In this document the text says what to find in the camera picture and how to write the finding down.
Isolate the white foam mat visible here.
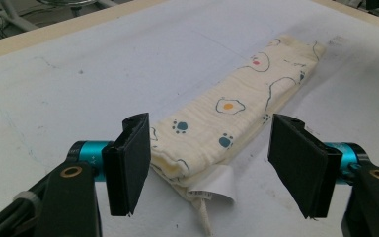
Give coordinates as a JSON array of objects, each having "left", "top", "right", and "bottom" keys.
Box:
[{"left": 0, "top": 0, "right": 379, "bottom": 237}]

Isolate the black round stool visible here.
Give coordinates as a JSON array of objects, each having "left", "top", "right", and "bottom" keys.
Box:
[{"left": 35, "top": 0, "right": 120, "bottom": 10}]

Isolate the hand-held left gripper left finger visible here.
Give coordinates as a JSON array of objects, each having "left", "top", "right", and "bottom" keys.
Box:
[{"left": 102, "top": 112, "right": 152, "bottom": 217}]

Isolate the white metal table leg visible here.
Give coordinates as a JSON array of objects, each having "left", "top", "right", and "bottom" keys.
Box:
[{"left": 0, "top": 0, "right": 37, "bottom": 33}]

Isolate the cream printed towel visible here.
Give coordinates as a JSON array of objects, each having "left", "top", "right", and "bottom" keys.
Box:
[{"left": 149, "top": 34, "right": 328, "bottom": 237}]

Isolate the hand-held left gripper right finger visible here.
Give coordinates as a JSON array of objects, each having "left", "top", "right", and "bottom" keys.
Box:
[{"left": 267, "top": 113, "right": 343, "bottom": 220}]

